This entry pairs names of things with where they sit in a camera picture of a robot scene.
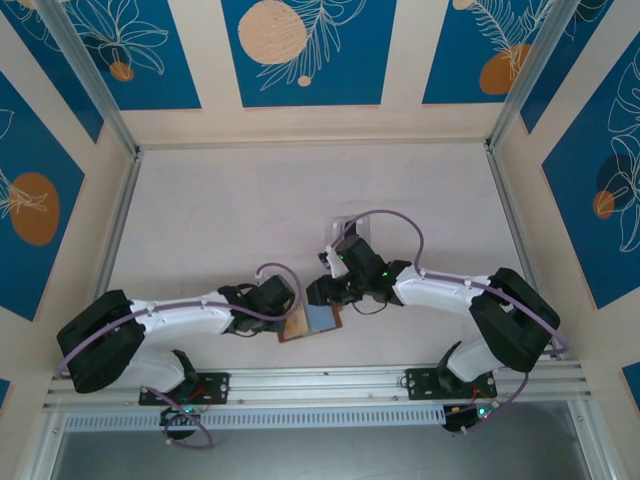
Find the gold credit card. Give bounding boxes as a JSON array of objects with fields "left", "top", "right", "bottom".
[{"left": 283, "top": 310, "right": 310, "bottom": 342}]

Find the clear acrylic card box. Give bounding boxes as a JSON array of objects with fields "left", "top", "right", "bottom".
[{"left": 327, "top": 214, "right": 372, "bottom": 242}]

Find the brown leather card holder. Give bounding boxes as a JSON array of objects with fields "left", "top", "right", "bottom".
[{"left": 276, "top": 299, "right": 346, "bottom": 346}]

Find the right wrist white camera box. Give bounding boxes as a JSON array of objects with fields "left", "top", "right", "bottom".
[{"left": 317, "top": 245, "right": 349, "bottom": 279}]

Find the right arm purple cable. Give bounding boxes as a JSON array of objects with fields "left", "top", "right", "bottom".
[{"left": 329, "top": 209, "right": 572, "bottom": 436}]

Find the aluminium mounting rail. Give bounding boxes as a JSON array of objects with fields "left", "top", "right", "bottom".
[{"left": 42, "top": 359, "right": 586, "bottom": 414}]

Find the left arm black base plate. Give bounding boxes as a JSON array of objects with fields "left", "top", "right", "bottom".
[{"left": 138, "top": 371, "right": 232, "bottom": 407}]

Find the slotted grey cable duct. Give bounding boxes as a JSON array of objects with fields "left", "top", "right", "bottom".
[{"left": 63, "top": 404, "right": 447, "bottom": 434}]

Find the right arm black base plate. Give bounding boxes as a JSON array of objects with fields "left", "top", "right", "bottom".
[{"left": 405, "top": 366, "right": 500, "bottom": 402}]

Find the aluminium table end rail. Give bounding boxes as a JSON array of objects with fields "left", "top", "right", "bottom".
[{"left": 137, "top": 138, "right": 491, "bottom": 152}]

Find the aluminium table side rail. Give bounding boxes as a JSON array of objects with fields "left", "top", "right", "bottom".
[
  {"left": 92, "top": 149, "right": 146, "bottom": 314},
  {"left": 485, "top": 142, "right": 559, "bottom": 361}
]

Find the short aluminium frame post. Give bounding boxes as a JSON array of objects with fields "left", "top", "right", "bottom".
[
  {"left": 19, "top": 409, "right": 66, "bottom": 480},
  {"left": 567, "top": 399, "right": 614, "bottom": 480}
]

